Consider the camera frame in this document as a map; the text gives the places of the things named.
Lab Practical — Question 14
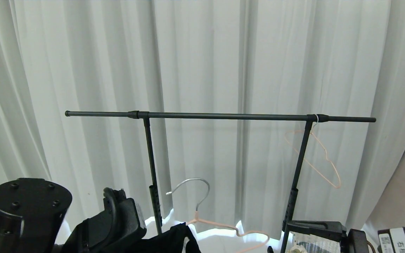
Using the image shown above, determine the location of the white curtain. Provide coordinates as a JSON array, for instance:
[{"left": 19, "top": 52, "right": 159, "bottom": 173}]
[{"left": 0, "top": 0, "right": 405, "bottom": 243}]

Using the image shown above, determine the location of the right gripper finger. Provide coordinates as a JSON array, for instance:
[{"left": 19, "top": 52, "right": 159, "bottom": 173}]
[{"left": 283, "top": 220, "right": 348, "bottom": 253}]

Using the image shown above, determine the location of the black short-sleeved shirt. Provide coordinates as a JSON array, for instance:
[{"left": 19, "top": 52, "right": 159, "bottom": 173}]
[{"left": 129, "top": 222, "right": 202, "bottom": 253}]

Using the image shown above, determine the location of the pink clothes hanger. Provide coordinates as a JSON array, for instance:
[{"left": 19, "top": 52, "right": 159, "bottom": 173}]
[
  {"left": 284, "top": 114, "right": 341, "bottom": 189},
  {"left": 166, "top": 177, "right": 270, "bottom": 253}
]

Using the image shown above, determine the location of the black clothes rack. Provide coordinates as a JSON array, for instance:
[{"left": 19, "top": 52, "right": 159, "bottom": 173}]
[{"left": 65, "top": 110, "right": 377, "bottom": 253}]

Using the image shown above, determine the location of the white laundry basket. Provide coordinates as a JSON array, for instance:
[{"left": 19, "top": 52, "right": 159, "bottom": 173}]
[{"left": 291, "top": 231, "right": 341, "bottom": 253}]

